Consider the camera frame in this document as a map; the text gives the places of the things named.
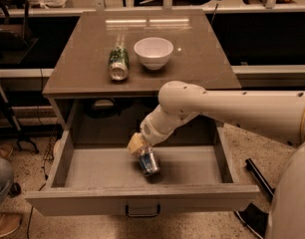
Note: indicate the black drawer handle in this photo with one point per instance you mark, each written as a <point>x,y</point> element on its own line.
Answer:
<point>144,212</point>

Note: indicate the green soda can lying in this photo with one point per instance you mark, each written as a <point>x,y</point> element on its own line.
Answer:
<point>118,64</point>

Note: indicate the black chair base leg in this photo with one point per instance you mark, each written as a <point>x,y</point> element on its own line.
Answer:
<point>250,165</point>

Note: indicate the open grey top drawer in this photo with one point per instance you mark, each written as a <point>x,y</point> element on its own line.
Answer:
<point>93,172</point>

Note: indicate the black tripod stand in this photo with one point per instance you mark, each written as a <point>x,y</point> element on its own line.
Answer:
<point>9,114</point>

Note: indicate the black sneaker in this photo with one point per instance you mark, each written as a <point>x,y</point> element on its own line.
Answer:
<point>254,219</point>

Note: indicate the blue silver redbull can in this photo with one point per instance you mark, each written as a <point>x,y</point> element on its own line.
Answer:
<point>147,161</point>

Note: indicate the white bowl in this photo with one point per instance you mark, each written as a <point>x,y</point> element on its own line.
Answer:
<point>153,52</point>

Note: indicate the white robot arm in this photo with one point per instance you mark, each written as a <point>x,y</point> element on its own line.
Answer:
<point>276,114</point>

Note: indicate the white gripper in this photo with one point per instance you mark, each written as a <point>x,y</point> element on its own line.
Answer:
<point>151,133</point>

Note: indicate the tan shoe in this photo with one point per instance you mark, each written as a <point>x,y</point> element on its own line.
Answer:
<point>9,223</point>

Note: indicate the grey cabinet with glossy top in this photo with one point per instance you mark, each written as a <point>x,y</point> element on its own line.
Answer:
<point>133,53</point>

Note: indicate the dark chair at left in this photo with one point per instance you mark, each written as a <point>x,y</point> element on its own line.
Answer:
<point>16,40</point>

